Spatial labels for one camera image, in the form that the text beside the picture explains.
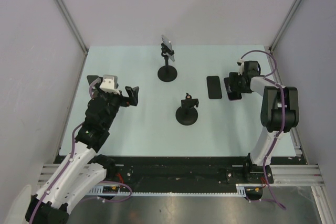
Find black phone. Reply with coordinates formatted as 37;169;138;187
206;76;223;100

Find white silver phone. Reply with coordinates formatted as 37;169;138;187
161;35;175;62

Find black stand holding white phone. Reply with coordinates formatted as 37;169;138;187
157;51;177;82

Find rusty base phone stand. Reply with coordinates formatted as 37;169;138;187
87;75;101;94

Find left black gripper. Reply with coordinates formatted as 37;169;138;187
96;84;138;129

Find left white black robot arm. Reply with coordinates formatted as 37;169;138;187
25;84;139;223

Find black stand holding purple phone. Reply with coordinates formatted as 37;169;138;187
175;93;199;126

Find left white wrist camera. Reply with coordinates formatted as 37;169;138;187
99;74;121;95

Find purple phone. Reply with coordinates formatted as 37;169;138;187
224;77;242;101

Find right aluminium frame post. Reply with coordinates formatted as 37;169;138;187
268;0;303;53

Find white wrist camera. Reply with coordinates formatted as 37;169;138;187
99;74;121;95
237;58;244;76

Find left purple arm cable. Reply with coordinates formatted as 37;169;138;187
27;77;133;224

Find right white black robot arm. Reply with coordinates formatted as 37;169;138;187
224;59;299;183

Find left aluminium frame post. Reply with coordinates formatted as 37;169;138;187
54;0;89;55

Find aluminium frame post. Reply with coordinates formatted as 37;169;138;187
268;0;303;53
54;0;89;55

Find white slotted cable duct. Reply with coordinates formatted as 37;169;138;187
86;184;265;197

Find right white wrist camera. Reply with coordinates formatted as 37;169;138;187
237;58;244;76

